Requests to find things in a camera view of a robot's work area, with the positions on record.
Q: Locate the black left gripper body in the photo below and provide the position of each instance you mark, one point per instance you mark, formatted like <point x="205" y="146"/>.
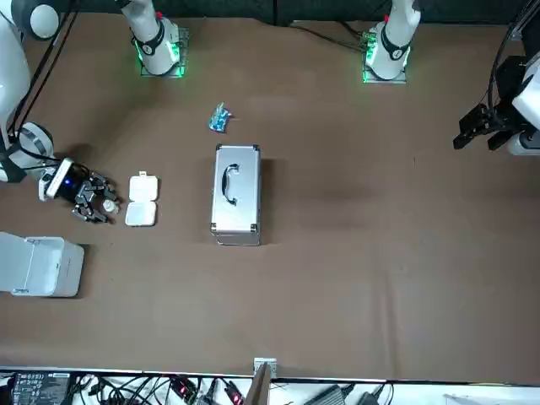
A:
<point x="508" y="80"/>

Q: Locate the blue pill blister packet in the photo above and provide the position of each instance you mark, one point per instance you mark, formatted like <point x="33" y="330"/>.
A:
<point x="219" y="118"/>

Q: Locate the white open pill box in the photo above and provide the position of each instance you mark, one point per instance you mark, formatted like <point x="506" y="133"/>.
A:
<point x="143" y="198"/>

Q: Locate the small white medicine bottle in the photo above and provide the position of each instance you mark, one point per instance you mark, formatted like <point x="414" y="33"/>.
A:
<point x="109" y="206"/>

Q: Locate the small black power adapter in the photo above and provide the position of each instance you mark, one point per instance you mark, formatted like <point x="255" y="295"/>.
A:
<point x="370" y="398"/>

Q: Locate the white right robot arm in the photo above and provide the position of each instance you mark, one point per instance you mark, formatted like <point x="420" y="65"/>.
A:
<point x="10" y="76"/>

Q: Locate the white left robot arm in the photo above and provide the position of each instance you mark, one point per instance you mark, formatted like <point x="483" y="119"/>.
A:
<point x="394" y="50"/>

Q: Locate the black power adapter with label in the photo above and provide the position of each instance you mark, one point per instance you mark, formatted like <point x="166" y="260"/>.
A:
<point x="38" y="388"/>

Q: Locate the black power brick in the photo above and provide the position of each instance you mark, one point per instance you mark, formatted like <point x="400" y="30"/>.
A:
<point x="327" y="396"/>

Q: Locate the white bin with raised lid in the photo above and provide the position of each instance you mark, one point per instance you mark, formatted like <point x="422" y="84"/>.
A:
<point x="46" y="266"/>

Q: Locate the black device with red light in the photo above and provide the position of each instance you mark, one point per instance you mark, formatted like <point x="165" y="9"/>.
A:
<point x="185" y="389"/>
<point x="236" y="395"/>

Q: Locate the aluminium profile post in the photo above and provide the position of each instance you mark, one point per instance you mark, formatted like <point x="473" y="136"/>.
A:
<point x="261" y="379"/>

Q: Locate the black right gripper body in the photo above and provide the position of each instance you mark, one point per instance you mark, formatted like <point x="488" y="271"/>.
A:
<point x="76" y="183"/>

